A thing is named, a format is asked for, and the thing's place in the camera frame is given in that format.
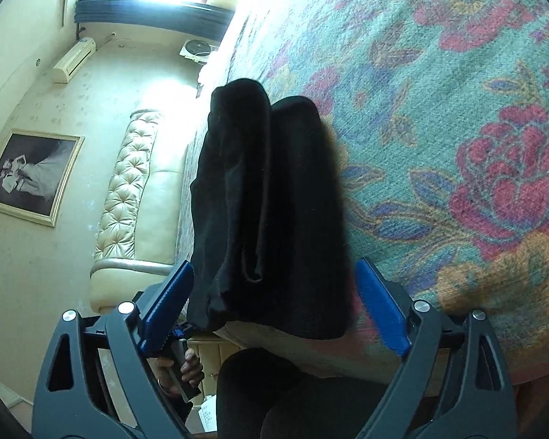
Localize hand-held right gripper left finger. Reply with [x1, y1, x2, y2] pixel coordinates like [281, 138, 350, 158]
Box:
[32, 260, 195, 439]

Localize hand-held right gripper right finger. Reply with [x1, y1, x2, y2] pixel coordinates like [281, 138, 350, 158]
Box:
[354, 257, 519, 439]

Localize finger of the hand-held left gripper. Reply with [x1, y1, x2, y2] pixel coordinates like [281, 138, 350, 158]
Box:
[171, 321, 195, 342]

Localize black pants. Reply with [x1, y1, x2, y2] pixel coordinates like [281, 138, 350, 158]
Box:
[186, 79, 354, 340]

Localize person's left hand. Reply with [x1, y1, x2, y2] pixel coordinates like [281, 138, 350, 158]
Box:
[154, 348, 207, 397]

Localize beige bedside cabinet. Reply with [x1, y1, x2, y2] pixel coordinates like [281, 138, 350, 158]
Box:
[187, 333, 229, 439]

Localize cream tufted leather headboard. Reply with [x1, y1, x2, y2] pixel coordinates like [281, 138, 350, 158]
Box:
[89, 109, 189, 317]

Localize person's black trousers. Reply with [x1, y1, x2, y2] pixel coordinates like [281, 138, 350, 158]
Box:
[215, 346, 396, 439]

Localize bed with floral bedspread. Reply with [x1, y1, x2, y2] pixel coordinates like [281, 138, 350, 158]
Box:
[176, 0, 549, 387]

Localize framed black and white picture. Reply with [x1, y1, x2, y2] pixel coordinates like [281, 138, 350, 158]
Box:
[0, 128, 86, 228]

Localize white box fan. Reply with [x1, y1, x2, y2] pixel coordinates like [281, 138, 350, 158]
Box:
[179, 39, 221, 66]

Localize dark blue curtain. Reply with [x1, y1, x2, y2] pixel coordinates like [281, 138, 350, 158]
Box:
[75, 0, 237, 45]

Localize white wall air conditioner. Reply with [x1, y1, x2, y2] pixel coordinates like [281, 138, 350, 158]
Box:
[52, 37, 97, 84]

